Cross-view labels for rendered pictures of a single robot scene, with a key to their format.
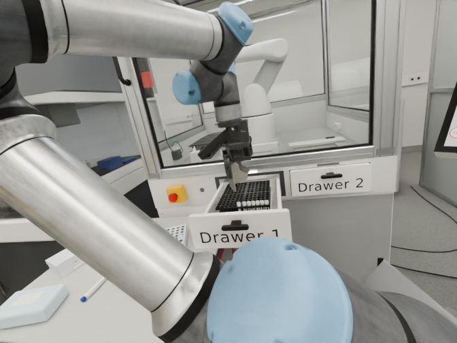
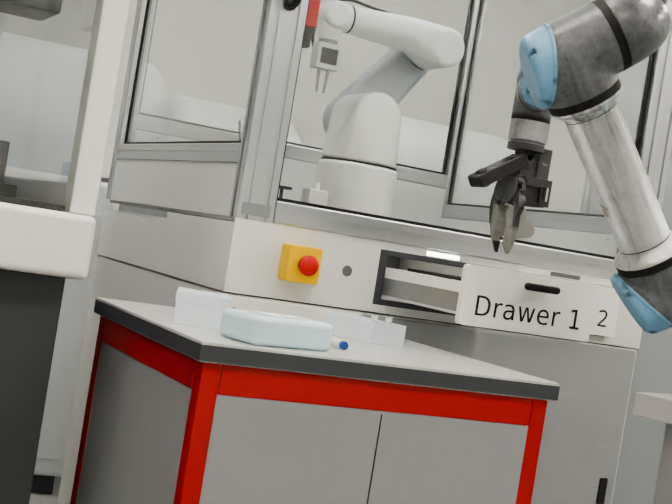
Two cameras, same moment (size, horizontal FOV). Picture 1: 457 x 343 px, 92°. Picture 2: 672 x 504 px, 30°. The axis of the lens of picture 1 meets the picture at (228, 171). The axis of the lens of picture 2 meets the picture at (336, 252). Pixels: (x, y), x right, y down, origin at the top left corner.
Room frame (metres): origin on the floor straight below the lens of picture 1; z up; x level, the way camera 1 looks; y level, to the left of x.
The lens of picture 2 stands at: (-1.01, 1.75, 0.92)
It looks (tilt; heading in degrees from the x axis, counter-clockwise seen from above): 0 degrees down; 321
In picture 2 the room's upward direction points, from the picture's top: 9 degrees clockwise
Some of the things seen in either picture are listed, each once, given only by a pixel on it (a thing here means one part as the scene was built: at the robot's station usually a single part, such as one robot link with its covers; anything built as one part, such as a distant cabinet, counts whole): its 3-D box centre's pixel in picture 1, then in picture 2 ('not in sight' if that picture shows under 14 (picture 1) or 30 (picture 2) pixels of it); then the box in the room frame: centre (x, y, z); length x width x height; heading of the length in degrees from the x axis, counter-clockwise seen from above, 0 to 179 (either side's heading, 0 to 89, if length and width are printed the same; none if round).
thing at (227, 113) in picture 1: (228, 113); (527, 133); (0.65, -0.03, 1.19); 0.08 x 0.08 x 0.05
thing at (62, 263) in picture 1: (73, 257); (201, 308); (0.70, 0.61, 0.79); 0.13 x 0.09 x 0.05; 147
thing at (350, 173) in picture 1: (329, 180); (563, 305); (0.79, -0.38, 0.87); 0.29 x 0.02 x 0.11; 76
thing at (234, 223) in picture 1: (235, 224); (538, 287); (0.53, 0.01, 0.91); 0.07 x 0.04 x 0.01; 76
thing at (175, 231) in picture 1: (175, 238); (364, 329); (0.72, 0.24, 0.78); 0.12 x 0.08 x 0.04; 5
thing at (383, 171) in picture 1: (262, 156); (354, 268); (1.33, -0.23, 0.87); 1.02 x 0.95 x 0.14; 76
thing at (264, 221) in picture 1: (239, 229); (527, 303); (0.56, 0.00, 0.87); 0.29 x 0.02 x 0.11; 76
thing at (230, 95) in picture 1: (222, 84); (535, 93); (0.64, -0.03, 1.27); 0.09 x 0.08 x 0.11; 138
